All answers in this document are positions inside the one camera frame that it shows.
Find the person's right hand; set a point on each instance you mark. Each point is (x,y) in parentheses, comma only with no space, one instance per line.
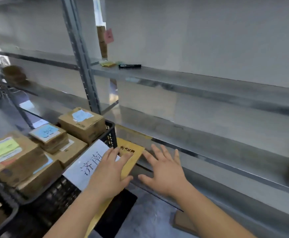
(167,174)

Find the person's left hand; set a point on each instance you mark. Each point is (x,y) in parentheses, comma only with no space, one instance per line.
(107,174)

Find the person's right thumb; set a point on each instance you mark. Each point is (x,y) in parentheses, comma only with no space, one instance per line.
(145,180)

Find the person's left thumb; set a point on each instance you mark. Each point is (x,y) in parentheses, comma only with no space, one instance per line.
(127,181)

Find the person's right little finger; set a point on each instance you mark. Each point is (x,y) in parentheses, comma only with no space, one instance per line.
(177,158)

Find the person's right middle finger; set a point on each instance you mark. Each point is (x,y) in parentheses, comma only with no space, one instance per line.
(158,154)

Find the yellow paper envelope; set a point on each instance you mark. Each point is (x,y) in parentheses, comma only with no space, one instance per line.
(130,152)

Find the person's left forearm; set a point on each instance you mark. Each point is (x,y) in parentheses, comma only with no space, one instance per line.
(72,215)

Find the person's right forearm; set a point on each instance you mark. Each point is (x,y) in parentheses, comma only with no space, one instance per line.
(209,215)

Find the black flat board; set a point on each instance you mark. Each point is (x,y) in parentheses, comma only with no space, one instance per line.
(117,213)

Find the white paper sign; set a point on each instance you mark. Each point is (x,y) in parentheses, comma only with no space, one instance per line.
(87,166)

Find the black plastic crate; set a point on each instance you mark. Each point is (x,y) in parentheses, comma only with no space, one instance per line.
(109,136)

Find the flat cardboard sheet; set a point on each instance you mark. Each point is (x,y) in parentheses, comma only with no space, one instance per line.
(184,224)

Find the cardboard box with white label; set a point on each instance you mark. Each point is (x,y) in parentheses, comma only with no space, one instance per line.
(72,151)

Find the cardboard box with torn blue label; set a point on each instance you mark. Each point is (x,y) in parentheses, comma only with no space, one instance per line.
(83,125)

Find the grey metal shelving rack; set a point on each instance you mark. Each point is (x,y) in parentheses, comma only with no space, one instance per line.
(184,83)

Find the plain brown cardboard box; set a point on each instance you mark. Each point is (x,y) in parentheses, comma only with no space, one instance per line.
(41,177)

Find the flat cardboard box blue label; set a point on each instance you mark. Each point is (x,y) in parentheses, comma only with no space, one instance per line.
(49,137)

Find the black marker pen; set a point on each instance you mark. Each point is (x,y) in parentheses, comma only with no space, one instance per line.
(129,66)

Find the yellow sticky note pad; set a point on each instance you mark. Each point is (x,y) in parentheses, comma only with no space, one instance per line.
(107,63)

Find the white paper slip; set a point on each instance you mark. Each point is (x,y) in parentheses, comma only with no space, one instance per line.
(26,105)
(40,123)

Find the large cardboard box green label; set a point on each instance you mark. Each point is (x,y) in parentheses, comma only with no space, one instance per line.
(13,161)

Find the brown cardboard strip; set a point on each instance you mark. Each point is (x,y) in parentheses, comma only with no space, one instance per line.
(102,43)

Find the pink sticky note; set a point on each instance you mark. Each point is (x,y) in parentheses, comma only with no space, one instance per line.
(109,36)

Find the brown round parcel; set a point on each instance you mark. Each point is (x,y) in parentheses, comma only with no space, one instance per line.
(14,74)

